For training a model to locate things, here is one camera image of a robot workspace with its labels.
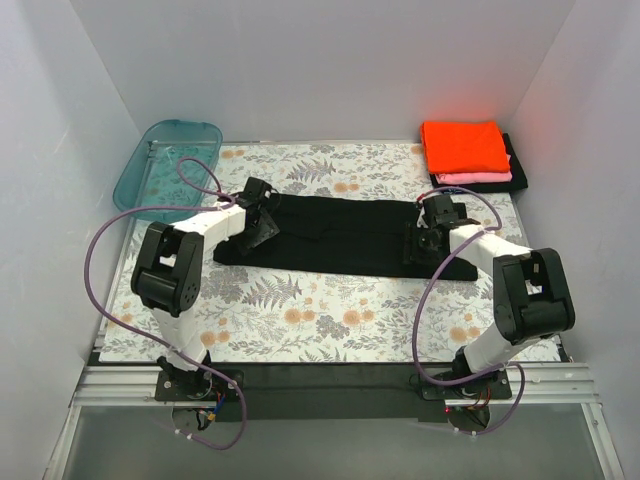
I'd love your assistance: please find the teal transparent plastic bin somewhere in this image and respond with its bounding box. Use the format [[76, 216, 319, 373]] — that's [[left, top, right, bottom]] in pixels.
[[113, 120, 223, 224]]

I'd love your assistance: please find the floral patterned table mat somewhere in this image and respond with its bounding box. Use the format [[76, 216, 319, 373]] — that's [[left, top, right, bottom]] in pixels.
[[99, 142, 562, 364]]

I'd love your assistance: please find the orange folded t-shirt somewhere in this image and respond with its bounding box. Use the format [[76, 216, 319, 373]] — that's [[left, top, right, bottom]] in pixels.
[[420, 121, 510, 174]]

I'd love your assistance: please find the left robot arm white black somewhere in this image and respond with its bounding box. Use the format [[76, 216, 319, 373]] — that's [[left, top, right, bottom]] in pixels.
[[131, 177, 279, 400]]

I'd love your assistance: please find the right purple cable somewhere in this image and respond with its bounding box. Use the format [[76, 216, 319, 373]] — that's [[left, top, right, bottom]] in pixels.
[[412, 186, 526, 437]]

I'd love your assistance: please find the aluminium frame rail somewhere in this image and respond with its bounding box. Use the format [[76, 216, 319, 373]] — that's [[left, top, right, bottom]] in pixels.
[[71, 362, 601, 406]]

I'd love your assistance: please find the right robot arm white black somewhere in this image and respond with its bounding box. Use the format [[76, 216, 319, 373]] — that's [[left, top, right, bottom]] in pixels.
[[406, 188, 575, 398]]

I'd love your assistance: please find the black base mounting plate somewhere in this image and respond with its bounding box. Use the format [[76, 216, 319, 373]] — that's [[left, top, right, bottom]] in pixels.
[[154, 363, 513, 423]]

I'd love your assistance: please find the black folded t-shirt with logo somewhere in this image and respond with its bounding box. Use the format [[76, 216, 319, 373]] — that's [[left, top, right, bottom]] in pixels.
[[429, 132, 530, 194]]

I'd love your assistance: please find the pink folded t-shirt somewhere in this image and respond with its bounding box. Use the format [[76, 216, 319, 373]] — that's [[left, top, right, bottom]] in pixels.
[[435, 171, 512, 185]]

